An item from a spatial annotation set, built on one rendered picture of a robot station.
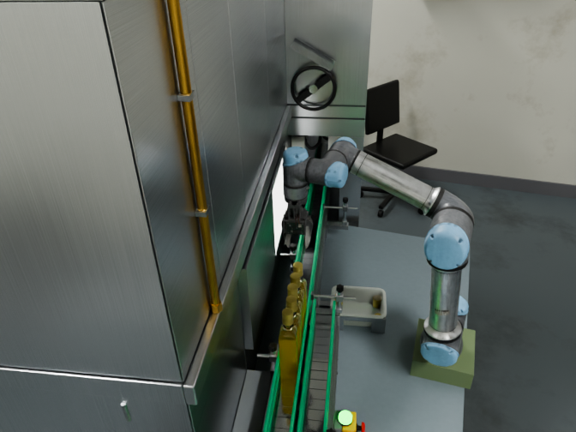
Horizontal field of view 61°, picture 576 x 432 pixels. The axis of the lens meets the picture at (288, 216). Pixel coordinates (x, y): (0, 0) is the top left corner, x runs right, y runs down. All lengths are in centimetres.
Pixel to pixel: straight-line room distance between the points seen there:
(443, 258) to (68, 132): 101
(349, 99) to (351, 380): 125
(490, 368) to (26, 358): 246
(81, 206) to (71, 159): 9
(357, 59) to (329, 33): 17
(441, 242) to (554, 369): 191
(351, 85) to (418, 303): 102
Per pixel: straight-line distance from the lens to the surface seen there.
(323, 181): 143
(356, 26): 230
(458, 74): 440
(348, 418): 169
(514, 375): 310
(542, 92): 448
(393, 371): 195
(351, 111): 241
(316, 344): 184
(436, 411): 187
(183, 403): 114
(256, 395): 170
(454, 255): 141
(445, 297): 155
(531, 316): 348
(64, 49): 76
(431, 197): 152
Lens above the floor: 223
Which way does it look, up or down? 33 degrees down
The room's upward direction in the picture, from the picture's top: 2 degrees counter-clockwise
